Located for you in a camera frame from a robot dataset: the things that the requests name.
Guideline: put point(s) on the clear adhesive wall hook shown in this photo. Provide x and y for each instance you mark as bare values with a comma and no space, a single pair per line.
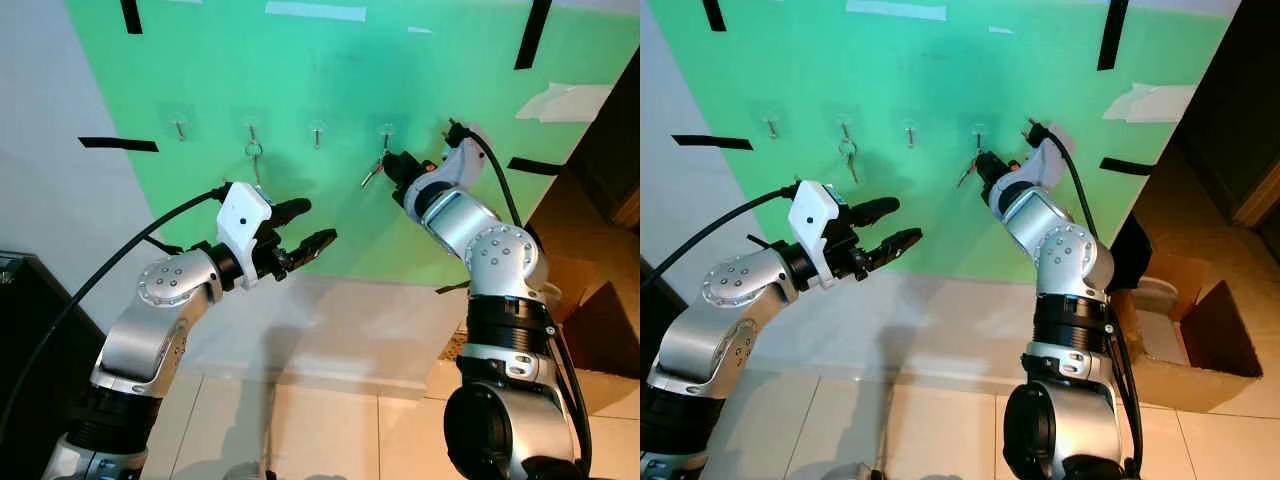
978,130
180,127
252,128
845,128
386,130
317,133
908,133
771,127

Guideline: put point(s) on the white crumpled paper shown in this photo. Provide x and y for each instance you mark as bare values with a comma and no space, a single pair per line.
1155,103
570,103

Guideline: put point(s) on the green paper wall sheet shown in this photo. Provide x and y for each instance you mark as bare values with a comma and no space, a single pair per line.
330,60
920,60

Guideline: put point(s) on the long white tape strip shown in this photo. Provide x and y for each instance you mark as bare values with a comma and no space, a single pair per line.
895,10
315,11

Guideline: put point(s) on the black tape strip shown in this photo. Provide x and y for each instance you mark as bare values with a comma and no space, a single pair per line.
712,142
1127,166
131,15
713,14
533,166
533,35
1113,35
118,144

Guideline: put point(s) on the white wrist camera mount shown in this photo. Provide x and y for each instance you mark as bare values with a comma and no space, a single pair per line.
1045,165
462,160
243,215
812,215

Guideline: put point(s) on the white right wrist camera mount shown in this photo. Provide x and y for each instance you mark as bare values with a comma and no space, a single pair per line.
462,160
1045,165

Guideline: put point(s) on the dark brown door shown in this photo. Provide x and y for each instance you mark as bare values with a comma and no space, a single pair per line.
1230,100
620,140

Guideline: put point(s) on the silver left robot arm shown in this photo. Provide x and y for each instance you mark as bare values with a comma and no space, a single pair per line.
140,340
700,350

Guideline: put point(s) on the brown cardboard box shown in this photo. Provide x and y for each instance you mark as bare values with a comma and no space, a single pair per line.
1200,385
600,340

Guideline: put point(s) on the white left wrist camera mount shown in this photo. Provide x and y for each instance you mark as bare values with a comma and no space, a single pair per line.
812,215
243,215

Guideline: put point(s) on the white item in box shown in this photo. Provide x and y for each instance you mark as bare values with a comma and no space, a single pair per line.
1160,310

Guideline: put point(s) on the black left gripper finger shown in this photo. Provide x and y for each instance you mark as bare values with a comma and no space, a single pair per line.
315,245
872,210
290,210
898,246

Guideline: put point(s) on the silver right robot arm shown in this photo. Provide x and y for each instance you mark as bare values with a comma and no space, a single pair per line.
505,260
1075,260

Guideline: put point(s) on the silver key bunch red cap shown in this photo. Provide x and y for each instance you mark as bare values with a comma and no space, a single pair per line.
966,175
372,175

